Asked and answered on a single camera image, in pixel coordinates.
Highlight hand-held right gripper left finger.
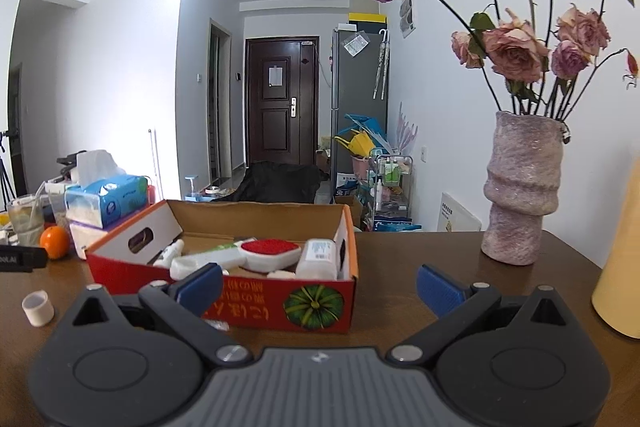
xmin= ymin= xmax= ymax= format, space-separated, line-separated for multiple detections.
xmin=72 ymin=262 xmax=252 ymax=369

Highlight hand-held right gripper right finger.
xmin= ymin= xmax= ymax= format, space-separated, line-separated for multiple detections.
xmin=385 ymin=264 xmax=577 ymax=369

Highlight white and green tube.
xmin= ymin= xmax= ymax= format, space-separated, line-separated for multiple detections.
xmin=170 ymin=237 xmax=258 ymax=280

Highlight small white spray bottle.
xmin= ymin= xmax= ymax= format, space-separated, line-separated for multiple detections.
xmin=152 ymin=239 xmax=185 ymax=269

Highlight orange white cardboard box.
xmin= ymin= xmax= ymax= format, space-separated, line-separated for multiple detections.
xmin=85 ymin=199 xmax=360 ymax=334

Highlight red and white brush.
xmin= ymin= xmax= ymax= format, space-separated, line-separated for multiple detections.
xmin=240 ymin=238 xmax=302 ymax=272

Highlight white plastic bottle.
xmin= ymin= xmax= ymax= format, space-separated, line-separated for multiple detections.
xmin=295 ymin=238 xmax=339 ymax=280

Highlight drinking glass with straw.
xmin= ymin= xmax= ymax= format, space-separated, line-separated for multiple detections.
xmin=6 ymin=194 xmax=46 ymax=248

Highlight orange fruit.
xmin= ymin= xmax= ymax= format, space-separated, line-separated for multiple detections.
xmin=40 ymin=226 xmax=70 ymax=260

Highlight small white cup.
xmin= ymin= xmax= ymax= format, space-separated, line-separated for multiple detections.
xmin=21 ymin=290 xmax=55 ymax=327

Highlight white carton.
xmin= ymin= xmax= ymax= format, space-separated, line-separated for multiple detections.
xmin=67 ymin=222 xmax=108 ymax=260

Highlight white printed bag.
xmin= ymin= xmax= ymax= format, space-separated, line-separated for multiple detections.
xmin=372 ymin=216 xmax=422 ymax=233

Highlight white flat panel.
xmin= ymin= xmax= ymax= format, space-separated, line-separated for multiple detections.
xmin=436 ymin=192 xmax=482 ymax=233

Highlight blue pet feeder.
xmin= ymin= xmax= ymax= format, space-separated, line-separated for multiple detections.
xmin=184 ymin=176 xmax=223 ymax=202

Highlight black and white appliance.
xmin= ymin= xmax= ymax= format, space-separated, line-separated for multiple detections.
xmin=56 ymin=151 xmax=88 ymax=182

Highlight blue tissue pack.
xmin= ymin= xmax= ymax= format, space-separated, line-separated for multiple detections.
xmin=65 ymin=149 xmax=149 ymax=229

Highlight metal trolley rack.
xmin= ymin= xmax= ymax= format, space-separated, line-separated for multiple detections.
xmin=368 ymin=154 xmax=414 ymax=225

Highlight small brown cardboard box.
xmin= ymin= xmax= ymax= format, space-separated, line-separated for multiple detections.
xmin=334 ymin=194 xmax=365 ymax=228

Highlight white mop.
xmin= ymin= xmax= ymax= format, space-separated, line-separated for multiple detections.
xmin=147 ymin=128 xmax=166 ymax=202

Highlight pink textured vase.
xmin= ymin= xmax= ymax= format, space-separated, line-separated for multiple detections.
xmin=481 ymin=111 xmax=566 ymax=267

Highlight black folding chair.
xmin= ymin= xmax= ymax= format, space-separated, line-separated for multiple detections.
xmin=210 ymin=161 xmax=323 ymax=204

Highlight blue and white bag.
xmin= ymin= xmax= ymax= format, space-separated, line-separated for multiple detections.
xmin=335 ymin=174 xmax=361 ymax=198

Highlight pink plastic bucket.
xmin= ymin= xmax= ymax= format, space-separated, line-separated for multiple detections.
xmin=351 ymin=154 xmax=373 ymax=180

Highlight yellow plastic item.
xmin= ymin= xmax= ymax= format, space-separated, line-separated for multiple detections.
xmin=334 ymin=132 xmax=373 ymax=159

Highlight dark brown entrance door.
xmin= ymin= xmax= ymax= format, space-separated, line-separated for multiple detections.
xmin=245 ymin=36 xmax=321 ymax=170

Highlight blue folded plastic item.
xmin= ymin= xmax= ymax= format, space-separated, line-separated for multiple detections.
xmin=344 ymin=112 xmax=388 ymax=142

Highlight cream yellow thermos jug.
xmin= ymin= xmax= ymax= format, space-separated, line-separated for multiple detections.
xmin=591 ymin=157 xmax=640 ymax=339

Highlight grey refrigerator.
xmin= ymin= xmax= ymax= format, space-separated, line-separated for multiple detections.
xmin=331 ymin=27 xmax=390 ymax=198

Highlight clear hanging umbrellas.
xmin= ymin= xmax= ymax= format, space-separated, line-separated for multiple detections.
xmin=372 ymin=29 xmax=390 ymax=101

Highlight bunch of dried roses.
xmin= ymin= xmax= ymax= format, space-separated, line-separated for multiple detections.
xmin=358 ymin=0 xmax=640 ymax=120

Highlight clear plastic bag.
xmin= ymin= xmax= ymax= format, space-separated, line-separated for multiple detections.
xmin=342 ymin=32 xmax=371 ymax=58

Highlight yellow and black box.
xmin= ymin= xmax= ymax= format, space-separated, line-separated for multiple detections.
xmin=348 ymin=12 xmax=388 ymax=32

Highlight black camera tripod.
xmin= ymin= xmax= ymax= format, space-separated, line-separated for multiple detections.
xmin=0 ymin=129 xmax=16 ymax=208

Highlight purple feather wall decoration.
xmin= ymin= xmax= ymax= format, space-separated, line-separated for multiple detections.
xmin=395 ymin=102 xmax=418 ymax=155

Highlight interior door frame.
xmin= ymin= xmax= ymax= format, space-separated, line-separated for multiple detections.
xmin=208 ymin=18 xmax=233 ymax=182

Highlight wall poster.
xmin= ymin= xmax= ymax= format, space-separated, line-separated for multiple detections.
xmin=398 ymin=0 xmax=417 ymax=38

